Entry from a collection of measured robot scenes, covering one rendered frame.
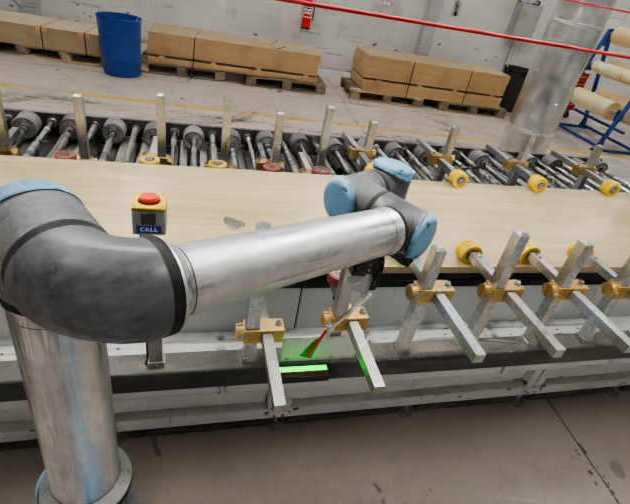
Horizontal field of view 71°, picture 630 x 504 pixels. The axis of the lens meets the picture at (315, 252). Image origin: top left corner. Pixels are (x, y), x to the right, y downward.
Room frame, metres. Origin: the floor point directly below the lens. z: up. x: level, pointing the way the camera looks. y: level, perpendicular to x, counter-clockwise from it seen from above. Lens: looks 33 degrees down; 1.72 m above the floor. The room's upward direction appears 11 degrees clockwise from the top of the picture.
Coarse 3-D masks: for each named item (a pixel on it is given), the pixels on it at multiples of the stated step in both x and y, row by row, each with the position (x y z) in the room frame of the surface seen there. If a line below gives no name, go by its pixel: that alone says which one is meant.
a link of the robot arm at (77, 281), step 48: (384, 192) 0.79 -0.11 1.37; (48, 240) 0.34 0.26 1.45; (96, 240) 0.36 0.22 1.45; (144, 240) 0.38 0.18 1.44; (240, 240) 0.46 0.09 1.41; (288, 240) 0.50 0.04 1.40; (336, 240) 0.56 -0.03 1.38; (384, 240) 0.64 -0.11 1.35; (48, 288) 0.31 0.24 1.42; (96, 288) 0.31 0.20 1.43; (144, 288) 0.33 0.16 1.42; (192, 288) 0.37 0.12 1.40; (240, 288) 0.42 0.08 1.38; (96, 336) 0.30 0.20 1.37; (144, 336) 0.32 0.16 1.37
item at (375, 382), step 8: (336, 288) 1.13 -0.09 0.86; (352, 328) 0.96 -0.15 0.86; (360, 328) 0.97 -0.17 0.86; (352, 336) 0.94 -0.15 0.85; (360, 336) 0.94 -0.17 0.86; (360, 344) 0.91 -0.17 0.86; (360, 352) 0.88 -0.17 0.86; (368, 352) 0.88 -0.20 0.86; (360, 360) 0.86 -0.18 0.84; (368, 360) 0.85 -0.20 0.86; (368, 368) 0.82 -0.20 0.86; (376, 368) 0.83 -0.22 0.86; (368, 376) 0.81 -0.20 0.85; (376, 376) 0.80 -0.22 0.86; (368, 384) 0.79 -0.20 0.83; (376, 384) 0.78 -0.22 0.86; (384, 384) 0.78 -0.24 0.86; (376, 392) 0.77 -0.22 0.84
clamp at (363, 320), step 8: (328, 312) 1.00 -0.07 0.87; (320, 320) 1.01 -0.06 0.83; (328, 320) 0.98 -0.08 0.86; (336, 320) 0.98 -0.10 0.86; (344, 320) 0.99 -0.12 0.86; (352, 320) 1.00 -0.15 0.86; (360, 320) 1.00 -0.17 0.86; (368, 320) 1.01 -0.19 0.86; (336, 328) 0.98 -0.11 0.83; (344, 328) 0.99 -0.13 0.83
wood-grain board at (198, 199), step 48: (96, 192) 1.36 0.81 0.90; (144, 192) 1.43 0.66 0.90; (192, 192) 1.50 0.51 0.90; (240, 192) 1.58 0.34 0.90; (288, 192) 1.66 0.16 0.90; (432, 192) 1.96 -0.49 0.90; (480, 192) 2.07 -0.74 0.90; (528, 192) 2.20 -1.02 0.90; (576, 192) 2.34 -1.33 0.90; (192, 240) 1.18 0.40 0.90; (432, 240) 1.50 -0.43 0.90; (480, 240) 1.57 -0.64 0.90; (576, 240) 1.75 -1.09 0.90; (624, 240) 1.84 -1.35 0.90
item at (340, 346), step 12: (312, 336) 0.96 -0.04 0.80; (324, 336) 0.97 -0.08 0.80; (336, 336) 0.98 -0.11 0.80; (348, 336) 1.00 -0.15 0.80; (288, 348) 0.94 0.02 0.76; (300, 348) 0.95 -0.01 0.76; (324, 348) 0.97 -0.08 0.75; (336, 348) 0.99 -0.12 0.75; (348, 348) 1.00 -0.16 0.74; (288, 360) 0.94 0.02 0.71; (300, 360) 0.95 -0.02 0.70
